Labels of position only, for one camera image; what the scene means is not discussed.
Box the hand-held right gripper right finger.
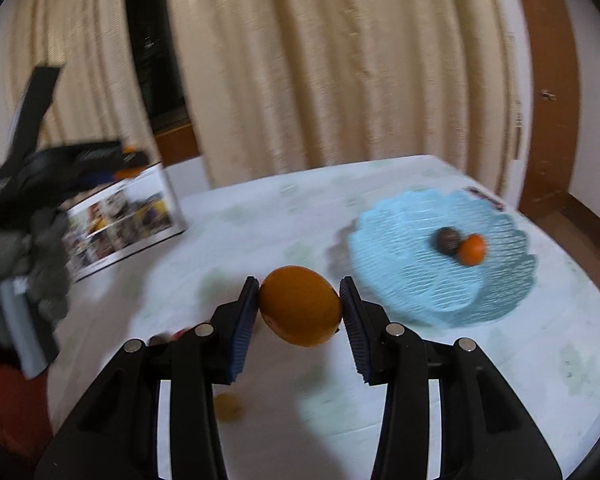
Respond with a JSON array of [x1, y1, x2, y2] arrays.
[[339, 276, 563, 480]]

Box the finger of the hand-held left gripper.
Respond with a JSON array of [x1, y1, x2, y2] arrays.
[[72, 166, 133, 192], [80, 141, 150, 167]]

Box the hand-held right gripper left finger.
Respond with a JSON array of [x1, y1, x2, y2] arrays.
[[32, 276, 261, 480]]

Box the red tomato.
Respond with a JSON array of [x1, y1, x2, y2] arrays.
[[149, 328, 193, 347]]

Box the large orange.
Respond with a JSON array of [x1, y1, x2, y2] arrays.
[[258, 266, 343, 348]]

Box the brown kiwi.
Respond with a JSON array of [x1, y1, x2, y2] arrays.
[[215, 392, 244, 422]]

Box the light blue plastic basket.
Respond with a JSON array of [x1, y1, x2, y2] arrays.
[[347, 189, 538, 330]]

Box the person's left hand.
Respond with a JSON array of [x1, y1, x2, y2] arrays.
[[0, 207, 72, 322]]

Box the wooden window sill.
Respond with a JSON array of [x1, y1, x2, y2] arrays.
[[151, 119, 212, 167]]

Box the white green-printed tablecloth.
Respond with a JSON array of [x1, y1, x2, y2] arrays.
[[47, 154, 600, 480]]

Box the beige curtain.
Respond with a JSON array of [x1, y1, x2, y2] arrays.
[[164, 0, 523, 197], [0, 0, 157, 171]]

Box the dark window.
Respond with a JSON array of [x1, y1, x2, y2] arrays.
[[124, 0, 187, 122]]

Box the dark passion fruit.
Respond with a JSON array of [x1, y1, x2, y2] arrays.
[[434, 227, 462, 256]]

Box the pink thread snips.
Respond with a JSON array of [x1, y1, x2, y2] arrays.
[[462, 186, 506, 211]]

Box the red cloth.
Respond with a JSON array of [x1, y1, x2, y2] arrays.
[[0, 350, 56, 461]]

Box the gold curtain tassel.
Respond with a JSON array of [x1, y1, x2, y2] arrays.
[[511, 97, 526, 161]]

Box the brown wooden door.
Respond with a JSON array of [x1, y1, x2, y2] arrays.
[[509, 0, 582, 213]]

